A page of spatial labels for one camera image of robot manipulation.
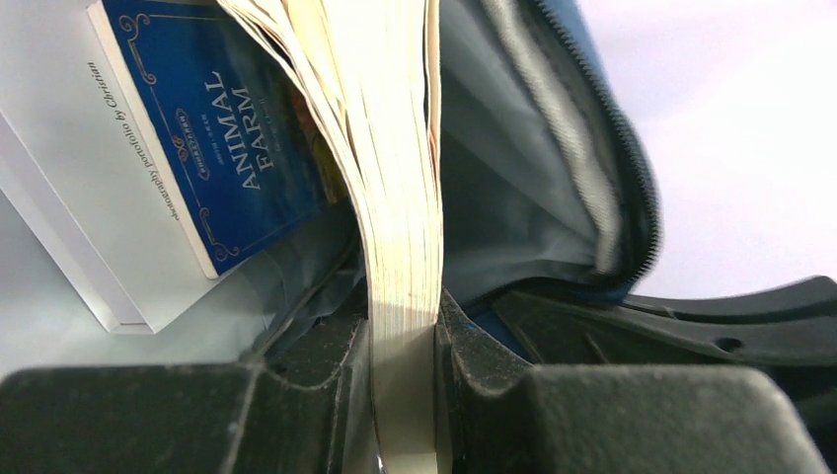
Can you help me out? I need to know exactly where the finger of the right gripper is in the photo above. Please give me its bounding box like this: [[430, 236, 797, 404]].
[[494, 276, 836, 393]]

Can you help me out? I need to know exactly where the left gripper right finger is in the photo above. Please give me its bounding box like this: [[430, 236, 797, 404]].
[[436, 295, 828, 473]]

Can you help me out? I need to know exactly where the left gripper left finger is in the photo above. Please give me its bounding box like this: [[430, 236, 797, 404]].
[[1, 314, 375, 473]]

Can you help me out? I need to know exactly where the navy blue student backpack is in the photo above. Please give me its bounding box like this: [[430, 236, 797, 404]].
[[0, 0, 661, 381]]

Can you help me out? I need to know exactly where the blue Animal Farm book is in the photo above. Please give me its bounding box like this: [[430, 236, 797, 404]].
[[87, 1, 346, 278]]

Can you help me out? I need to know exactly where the Nineteen Eighty-Four book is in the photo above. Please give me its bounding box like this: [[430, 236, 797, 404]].
[[223, 1, 443, 473]]

